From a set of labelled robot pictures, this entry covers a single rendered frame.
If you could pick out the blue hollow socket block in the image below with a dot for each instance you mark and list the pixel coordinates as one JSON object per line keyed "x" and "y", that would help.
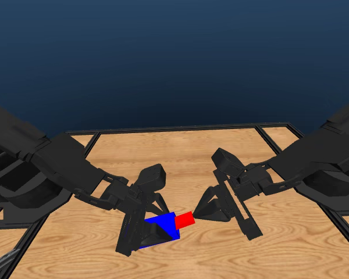
{"x": 168, "y": 223}

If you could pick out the thin red peg bar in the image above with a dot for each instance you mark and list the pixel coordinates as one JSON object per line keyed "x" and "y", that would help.
{"x": 184, "y": 220}

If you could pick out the black table frame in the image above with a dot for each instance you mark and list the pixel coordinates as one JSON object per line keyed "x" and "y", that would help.
{"x": 177, "y": 128}

